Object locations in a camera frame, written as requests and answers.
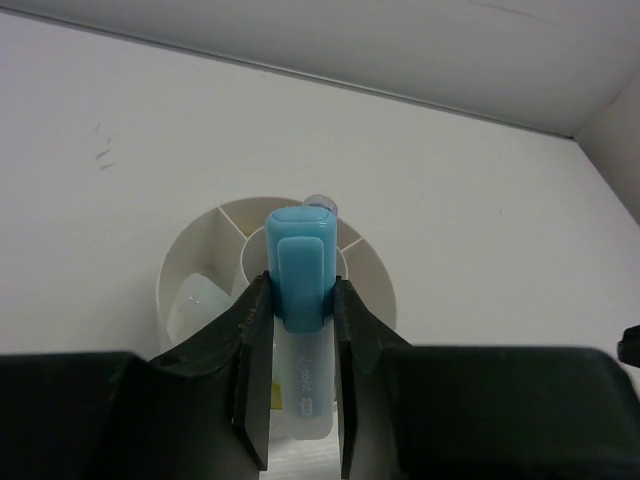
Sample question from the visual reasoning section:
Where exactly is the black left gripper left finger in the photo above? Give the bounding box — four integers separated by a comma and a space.
1, 274, 274, 479

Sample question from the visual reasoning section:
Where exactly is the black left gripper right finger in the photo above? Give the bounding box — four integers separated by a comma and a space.
334, 280, 639, 479

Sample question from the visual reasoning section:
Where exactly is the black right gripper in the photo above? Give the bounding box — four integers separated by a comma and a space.
617, 325, 640, 368

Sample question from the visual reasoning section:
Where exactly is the green highlighter pen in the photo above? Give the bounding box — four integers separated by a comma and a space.
167, 273, 231, 344

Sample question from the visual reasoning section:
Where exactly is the light blue eraser case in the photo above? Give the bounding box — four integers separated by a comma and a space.
265, 204, 337, 440

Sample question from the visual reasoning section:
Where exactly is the yellow highlighter pen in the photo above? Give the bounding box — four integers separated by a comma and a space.
271, 382, 282, 410

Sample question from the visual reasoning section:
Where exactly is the white round divided organizer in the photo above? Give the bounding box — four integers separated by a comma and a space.
156, 197, 397, 351

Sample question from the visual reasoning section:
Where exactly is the aluminium table frame rail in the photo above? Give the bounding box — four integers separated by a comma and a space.
0, 9, 576, 141

